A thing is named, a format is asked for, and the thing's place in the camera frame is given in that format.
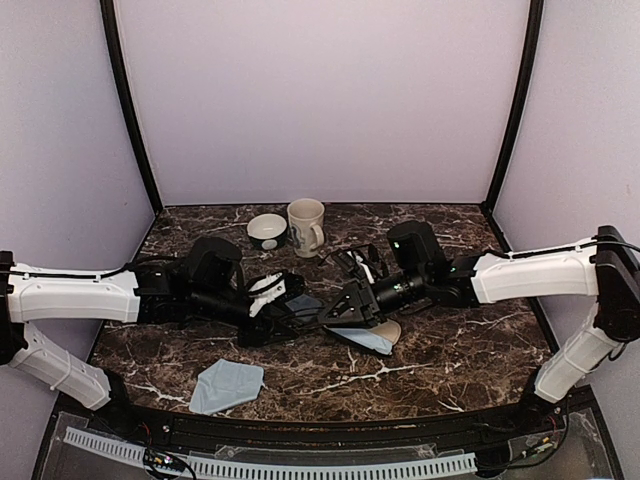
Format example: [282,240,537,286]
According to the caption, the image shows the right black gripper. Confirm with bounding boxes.
[318,265,430,328]

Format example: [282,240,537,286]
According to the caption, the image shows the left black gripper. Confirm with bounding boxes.
[190,285,299,349]

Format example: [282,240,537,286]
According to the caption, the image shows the thick black-frame sunglasses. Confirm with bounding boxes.
[277,306,323,330]

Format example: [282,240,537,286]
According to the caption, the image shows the small blue cleaning cloth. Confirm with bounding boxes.
[328,328,393,355]

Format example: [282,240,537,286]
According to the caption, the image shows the black glasses case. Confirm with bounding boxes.
[324,320,402,355]

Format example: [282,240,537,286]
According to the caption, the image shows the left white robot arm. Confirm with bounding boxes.
[1,238,304,436]

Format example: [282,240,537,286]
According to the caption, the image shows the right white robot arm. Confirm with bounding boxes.
[318,221,639,434]

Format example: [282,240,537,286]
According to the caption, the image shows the blue-grey glasses case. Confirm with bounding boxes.
[285,294,324,316]

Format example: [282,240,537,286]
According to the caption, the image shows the large blue cleaning cloth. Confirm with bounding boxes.
[189,359,264,415]

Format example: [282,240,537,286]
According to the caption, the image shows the white and teal bowl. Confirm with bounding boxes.
[246,213,288,251]

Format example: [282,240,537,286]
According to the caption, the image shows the cream seahorse mug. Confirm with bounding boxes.
[287,198,326,258]

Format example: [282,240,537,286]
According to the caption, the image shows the green circuit board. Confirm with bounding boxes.
[142,448,185,472]

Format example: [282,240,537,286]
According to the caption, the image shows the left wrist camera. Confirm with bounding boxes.
[246,270,306,318]

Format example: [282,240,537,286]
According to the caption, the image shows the thin wire-frame sunglasses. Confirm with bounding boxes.
[317,243,389,276]

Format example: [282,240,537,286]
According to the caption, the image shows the black front table rail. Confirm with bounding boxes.
[110,405,541,450]

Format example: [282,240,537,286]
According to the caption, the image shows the white slotted cable duct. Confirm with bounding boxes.
[63,427,477,479]

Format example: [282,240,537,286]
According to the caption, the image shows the black right frame post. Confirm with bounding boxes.
[481,0,545,215]

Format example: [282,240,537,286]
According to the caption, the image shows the black frame post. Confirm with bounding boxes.
[99,0,164,215]
[481,0,545,215]

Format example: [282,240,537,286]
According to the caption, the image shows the black left frame post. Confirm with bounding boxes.
[99,0,164,215]

